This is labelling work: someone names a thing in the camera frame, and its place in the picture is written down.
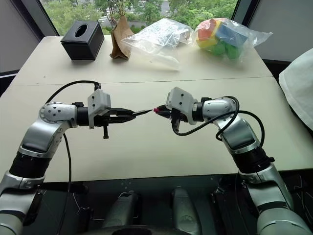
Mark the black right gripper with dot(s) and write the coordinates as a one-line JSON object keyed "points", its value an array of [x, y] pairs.
{"points": [[176, 121]]}

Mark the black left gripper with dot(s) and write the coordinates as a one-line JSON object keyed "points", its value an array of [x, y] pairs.
{"points": [[105, 120]]}

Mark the pink marker cap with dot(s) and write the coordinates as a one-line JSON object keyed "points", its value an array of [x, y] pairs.
{"points": [[155, 110]]}

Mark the black marker pen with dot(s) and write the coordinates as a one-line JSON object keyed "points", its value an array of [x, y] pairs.
{"points": [[143, 111]]}

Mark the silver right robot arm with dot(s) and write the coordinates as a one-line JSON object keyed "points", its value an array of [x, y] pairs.
{"points": [[237, 132]]}

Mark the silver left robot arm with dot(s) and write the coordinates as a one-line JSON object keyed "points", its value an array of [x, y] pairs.
{"points": [[36, 137]]}

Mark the clear plastic bag white contents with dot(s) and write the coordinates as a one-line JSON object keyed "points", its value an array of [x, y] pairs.
{"points": [[156, 44]]}

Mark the brown paper bag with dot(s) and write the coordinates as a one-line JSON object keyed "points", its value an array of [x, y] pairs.
{"points": [[121, 41]]}

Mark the yellow foam block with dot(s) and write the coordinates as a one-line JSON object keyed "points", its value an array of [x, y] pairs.
{"points": [[207, 43]]}

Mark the black tissue box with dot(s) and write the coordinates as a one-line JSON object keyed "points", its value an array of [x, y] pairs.
{"points": [[80, 46]]}

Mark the green foam block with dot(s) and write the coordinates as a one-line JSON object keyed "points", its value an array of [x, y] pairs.
{"points": [[225, 50]]}

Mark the orange foam block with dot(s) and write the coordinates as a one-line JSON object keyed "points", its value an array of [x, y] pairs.
{"points": [[204, 30]]}

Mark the dark rounded robot leg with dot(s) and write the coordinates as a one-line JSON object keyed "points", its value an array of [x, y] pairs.
{"points": [[122, 210], [185, 213]]}

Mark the blue foam block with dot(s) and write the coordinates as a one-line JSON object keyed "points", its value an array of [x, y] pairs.
{"points": [[232, 35]]}

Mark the clear plastic bag coloured blocks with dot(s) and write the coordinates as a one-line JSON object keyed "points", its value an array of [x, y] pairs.
{"points": [[244, 31]]}

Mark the white cloth bag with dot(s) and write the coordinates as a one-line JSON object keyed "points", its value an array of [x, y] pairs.
{"points": [[298, 85]]}

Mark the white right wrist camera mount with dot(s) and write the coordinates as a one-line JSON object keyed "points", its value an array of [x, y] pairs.
{"points": [[181, 98]]}

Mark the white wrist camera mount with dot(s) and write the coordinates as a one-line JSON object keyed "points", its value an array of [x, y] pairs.
{"points": [[181, 98], [99, 101]]}

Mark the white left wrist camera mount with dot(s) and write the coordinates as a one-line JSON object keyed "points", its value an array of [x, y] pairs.
{"points": [[99, 101]]}

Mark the dark window frame post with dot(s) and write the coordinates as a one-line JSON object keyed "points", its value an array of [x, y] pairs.
{"points": [[240, 12], [40, 17]]}

